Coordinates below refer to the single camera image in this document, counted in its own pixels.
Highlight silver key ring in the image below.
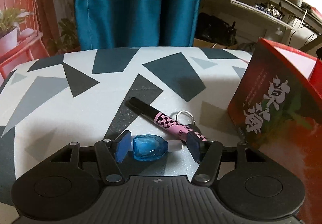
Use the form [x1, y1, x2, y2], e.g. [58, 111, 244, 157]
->
[176, 109, 196, 127]

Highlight pink black checkered pen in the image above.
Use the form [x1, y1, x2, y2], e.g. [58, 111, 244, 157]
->
[127, 97, 207, 142]

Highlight white wire basket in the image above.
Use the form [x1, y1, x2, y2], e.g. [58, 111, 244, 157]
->
[229, 0, 308, 31]

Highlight teal curtain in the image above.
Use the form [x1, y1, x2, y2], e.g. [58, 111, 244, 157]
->
[75, 0, 201, 50]

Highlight blue faceted glass bottle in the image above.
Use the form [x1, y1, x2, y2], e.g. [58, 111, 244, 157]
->
[133, 135, 183, 162]

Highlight pink chair backdrop poster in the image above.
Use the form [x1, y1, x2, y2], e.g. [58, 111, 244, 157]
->
[1, 0, 80, 81]

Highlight red strawberry cardboard box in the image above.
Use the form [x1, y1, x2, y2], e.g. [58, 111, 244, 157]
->
[228, 39, 321, 223]

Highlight geometric patterned table cloth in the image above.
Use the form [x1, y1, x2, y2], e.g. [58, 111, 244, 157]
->
[1, 47, 252, 223]

